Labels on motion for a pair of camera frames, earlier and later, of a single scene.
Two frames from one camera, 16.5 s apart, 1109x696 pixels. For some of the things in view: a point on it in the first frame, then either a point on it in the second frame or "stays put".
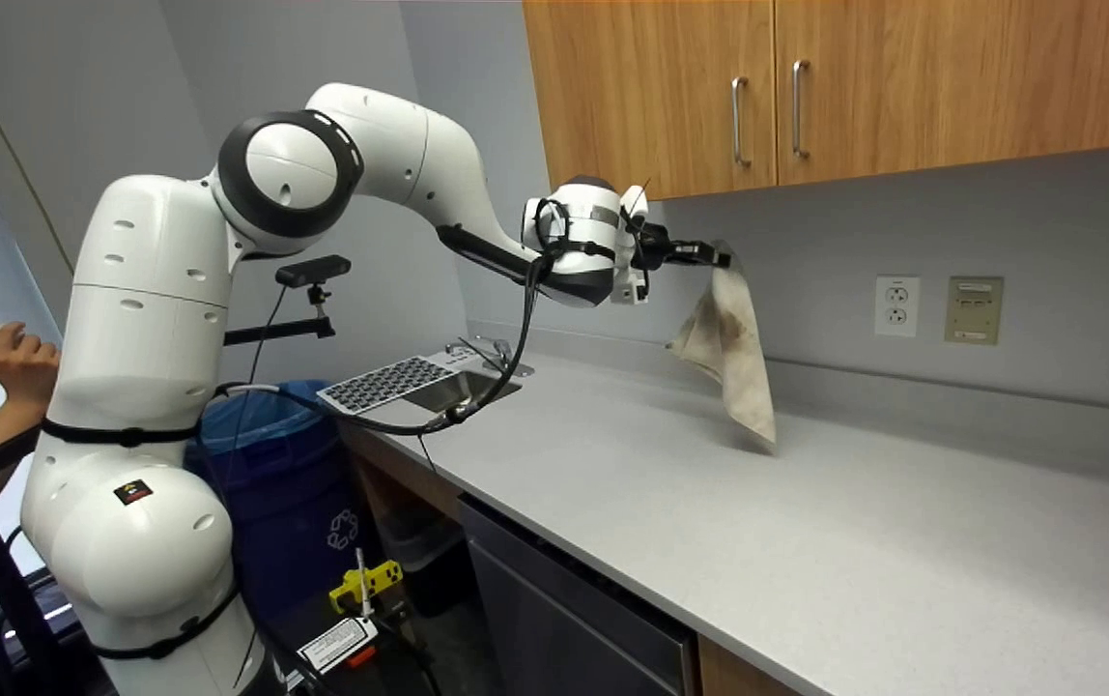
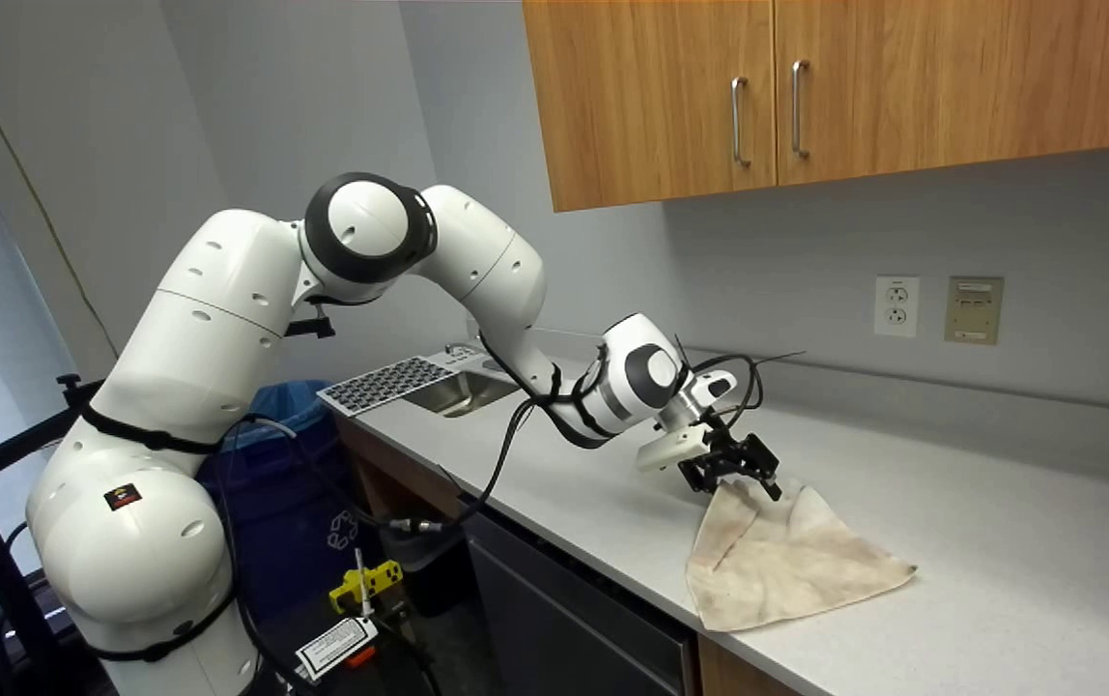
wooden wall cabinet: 734,96 stays put
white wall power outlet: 899,308 stays put
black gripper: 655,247 -> 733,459
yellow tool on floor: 361,582 stays put
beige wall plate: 975,308 stays put
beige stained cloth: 727,341 -> 764,560
